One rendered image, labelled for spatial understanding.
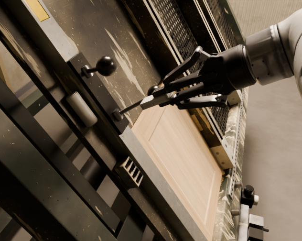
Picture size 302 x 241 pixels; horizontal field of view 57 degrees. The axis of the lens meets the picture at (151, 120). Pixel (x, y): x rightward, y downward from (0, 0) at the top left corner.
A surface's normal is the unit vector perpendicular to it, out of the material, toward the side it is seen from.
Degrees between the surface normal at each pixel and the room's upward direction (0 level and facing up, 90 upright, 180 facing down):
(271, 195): 0
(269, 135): 0
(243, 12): 90
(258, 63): 90
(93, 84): 58
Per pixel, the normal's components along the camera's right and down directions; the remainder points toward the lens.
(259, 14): -0.27, 0.58
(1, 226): 0.00, -0.81
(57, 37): 0.80, -0.27
